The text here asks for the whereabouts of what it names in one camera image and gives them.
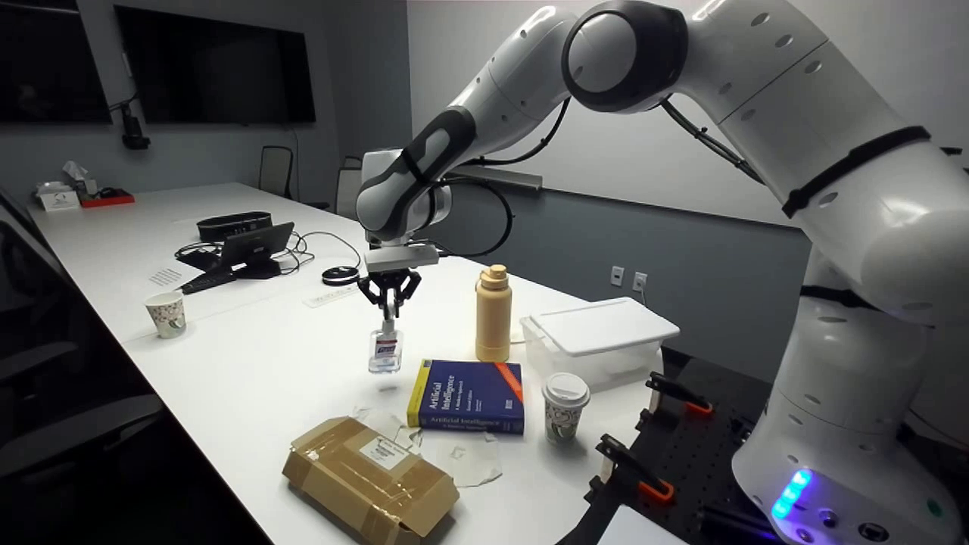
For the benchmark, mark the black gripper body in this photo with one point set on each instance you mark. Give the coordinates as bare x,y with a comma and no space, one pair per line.
388,285

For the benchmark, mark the clear pump bottle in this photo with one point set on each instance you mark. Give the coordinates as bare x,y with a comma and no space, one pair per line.
386,354

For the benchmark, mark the tan insulated bottle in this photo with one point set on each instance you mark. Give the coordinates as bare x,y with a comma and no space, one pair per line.
490,318

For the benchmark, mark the small white dispenser bottle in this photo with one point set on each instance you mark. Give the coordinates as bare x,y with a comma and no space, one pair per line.
80,176

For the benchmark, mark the round black speakerphone puck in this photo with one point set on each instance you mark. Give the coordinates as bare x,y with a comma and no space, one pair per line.
337,274

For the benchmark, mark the grey mesh office chair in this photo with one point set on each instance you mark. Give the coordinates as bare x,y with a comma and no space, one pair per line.
272,172
347,193

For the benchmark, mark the blue book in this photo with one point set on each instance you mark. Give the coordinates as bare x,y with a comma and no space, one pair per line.
470,394

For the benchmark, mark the black conference tablet console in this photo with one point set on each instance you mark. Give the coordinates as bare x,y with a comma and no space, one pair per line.
242,253

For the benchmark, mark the black rectangular speaker box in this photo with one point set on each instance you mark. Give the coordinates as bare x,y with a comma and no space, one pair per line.
235,227

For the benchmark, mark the brown cardboard box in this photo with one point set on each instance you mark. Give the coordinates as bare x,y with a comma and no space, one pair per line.
368,480

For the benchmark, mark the clear plastic bag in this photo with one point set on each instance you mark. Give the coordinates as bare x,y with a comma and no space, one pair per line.
472,469

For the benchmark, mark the white lidded paper cup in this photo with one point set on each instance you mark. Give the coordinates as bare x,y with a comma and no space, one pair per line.
564,403

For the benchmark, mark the patterned open paper cup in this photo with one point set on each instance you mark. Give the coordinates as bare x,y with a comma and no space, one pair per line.
164,316

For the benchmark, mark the red flat tray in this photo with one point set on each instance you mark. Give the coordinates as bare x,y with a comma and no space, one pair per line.
106,197

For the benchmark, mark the dark mesh office chair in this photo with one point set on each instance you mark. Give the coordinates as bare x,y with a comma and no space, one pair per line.
70,434

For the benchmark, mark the white tissue box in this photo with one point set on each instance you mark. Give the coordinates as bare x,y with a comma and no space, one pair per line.
55,197

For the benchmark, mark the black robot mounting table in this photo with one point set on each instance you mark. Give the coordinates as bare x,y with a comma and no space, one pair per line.
714,443

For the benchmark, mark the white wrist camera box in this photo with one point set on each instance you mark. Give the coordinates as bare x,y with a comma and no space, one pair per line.
399,258

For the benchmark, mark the white wall outlet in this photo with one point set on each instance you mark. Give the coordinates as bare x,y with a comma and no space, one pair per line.
640,280
615,274

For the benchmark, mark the larger black wall television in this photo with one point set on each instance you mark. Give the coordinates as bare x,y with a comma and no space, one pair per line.
214,66

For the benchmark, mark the black webcam on wall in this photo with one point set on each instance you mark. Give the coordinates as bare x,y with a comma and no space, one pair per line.
134,126

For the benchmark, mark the smaller black wall television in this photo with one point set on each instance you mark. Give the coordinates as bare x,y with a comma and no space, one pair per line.
49,63

